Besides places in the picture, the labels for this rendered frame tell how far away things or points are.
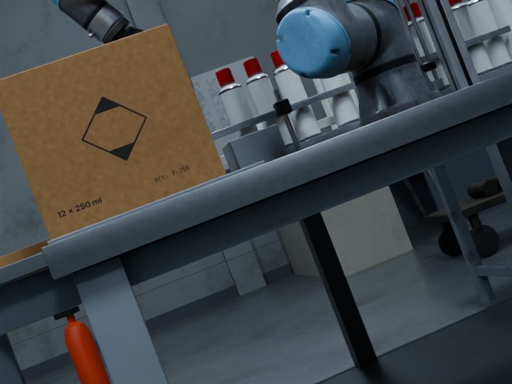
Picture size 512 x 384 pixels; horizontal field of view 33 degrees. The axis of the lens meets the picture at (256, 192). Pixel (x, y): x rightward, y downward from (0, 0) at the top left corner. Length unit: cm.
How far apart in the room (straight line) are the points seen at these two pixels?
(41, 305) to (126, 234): 22
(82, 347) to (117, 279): 388
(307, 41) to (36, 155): 47
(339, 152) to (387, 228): 622
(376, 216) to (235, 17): 322
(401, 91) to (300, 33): 21
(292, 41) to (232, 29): 804
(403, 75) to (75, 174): 58
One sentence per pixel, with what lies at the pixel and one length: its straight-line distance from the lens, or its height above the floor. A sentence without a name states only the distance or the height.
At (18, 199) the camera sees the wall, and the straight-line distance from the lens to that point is 916.
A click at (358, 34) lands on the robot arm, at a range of 145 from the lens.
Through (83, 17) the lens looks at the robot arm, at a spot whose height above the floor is 128.
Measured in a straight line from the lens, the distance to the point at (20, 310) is 120.
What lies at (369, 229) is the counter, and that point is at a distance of 723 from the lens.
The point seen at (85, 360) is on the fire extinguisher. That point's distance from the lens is 493.
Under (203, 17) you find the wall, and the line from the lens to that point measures 947.
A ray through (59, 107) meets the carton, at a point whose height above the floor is 105.
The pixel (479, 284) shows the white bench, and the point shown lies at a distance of 393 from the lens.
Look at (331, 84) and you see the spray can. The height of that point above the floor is 97.
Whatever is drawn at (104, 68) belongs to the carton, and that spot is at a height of 108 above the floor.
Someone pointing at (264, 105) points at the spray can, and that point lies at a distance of 185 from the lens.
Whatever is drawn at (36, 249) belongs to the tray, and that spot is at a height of 86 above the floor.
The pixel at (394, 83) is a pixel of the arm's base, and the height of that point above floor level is 90.
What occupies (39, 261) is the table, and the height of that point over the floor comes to 82.
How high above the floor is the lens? 78
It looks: 1 degrees up
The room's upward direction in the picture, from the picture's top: 21 degrees counter-clockwise
